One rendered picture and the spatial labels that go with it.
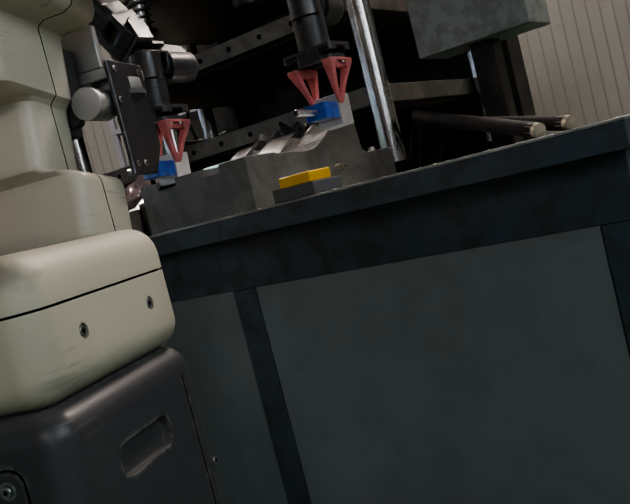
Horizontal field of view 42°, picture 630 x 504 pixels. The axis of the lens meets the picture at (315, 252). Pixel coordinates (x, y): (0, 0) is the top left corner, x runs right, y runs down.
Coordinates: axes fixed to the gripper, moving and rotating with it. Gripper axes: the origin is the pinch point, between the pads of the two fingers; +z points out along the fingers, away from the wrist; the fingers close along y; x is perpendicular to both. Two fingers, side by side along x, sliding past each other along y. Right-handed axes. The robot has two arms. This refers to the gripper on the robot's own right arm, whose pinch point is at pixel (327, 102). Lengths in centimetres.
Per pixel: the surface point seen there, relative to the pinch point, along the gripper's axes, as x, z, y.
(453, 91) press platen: -114, -8, 28
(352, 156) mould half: -20.2, 8.9, 10.2
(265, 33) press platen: -67, -33, 57
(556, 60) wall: -361, -34, 71
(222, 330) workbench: 14.8, 34.5, 23.4
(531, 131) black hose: -28.2, 13.0, -23.8
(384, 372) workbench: 14.5, 44.8, -7.7
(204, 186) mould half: 13.4, 9.0, 20.4
